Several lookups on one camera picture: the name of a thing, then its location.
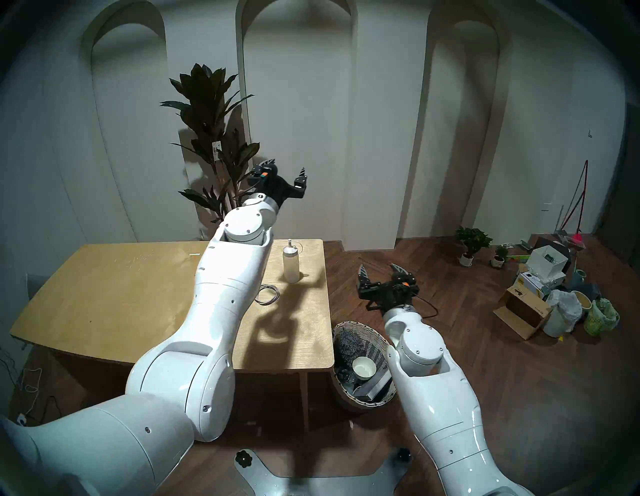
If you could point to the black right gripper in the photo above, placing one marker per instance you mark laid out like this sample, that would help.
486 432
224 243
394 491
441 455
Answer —
380 297

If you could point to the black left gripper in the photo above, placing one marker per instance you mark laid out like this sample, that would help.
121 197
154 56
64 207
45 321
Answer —
274 187

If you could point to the white squeeze bottle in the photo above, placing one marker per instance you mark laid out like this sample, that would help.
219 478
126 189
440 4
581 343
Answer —
291 265

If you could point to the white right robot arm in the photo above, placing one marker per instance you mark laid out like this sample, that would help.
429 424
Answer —
435 400

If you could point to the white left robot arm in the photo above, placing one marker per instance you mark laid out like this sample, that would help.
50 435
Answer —
225 290

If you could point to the white woven basket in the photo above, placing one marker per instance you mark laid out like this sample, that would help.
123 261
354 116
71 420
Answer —
350 330

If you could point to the grey fluffy plush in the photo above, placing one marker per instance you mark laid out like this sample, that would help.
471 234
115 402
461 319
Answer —
347 350

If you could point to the white ceramic bowl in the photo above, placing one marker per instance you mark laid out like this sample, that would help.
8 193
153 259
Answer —
364 367

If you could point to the bushy small potted plant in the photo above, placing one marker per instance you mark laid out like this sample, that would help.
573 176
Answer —
472 237

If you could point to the tall dark leafy plant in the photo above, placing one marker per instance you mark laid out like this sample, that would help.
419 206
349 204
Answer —
205 100

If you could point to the grey flat box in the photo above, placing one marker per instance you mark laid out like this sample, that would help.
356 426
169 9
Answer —
372 390

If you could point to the tiny potted plant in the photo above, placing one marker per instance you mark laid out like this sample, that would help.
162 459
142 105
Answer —
500 252

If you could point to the green yellow flat packet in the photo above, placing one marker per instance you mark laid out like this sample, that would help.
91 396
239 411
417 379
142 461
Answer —
520 257

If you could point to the brown cardboard box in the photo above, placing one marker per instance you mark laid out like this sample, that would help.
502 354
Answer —
525 310

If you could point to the white box yellow label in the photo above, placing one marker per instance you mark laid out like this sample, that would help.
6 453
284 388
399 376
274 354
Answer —
530 282

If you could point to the white open box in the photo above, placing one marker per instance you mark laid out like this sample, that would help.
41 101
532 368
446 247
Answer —
542 262

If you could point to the black base knob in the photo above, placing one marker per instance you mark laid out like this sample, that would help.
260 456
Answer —
243 458
403 455

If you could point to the white bin with bag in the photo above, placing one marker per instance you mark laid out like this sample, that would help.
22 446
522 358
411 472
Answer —
562 312

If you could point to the teal vase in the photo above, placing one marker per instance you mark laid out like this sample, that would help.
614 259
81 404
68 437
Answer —
579 277

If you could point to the light wooden table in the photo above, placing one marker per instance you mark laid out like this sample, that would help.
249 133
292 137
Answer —
125 290

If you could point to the cream bucket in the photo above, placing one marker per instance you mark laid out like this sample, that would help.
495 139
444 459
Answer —
582 300

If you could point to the dark grey door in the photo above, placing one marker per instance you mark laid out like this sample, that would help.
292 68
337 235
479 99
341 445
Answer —
622 200

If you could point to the white power strip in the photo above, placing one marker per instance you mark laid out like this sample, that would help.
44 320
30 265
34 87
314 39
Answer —
21 419

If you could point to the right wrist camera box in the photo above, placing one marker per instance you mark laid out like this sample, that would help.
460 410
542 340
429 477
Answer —
406 289

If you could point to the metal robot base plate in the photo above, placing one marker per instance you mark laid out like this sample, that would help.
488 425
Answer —
300 487

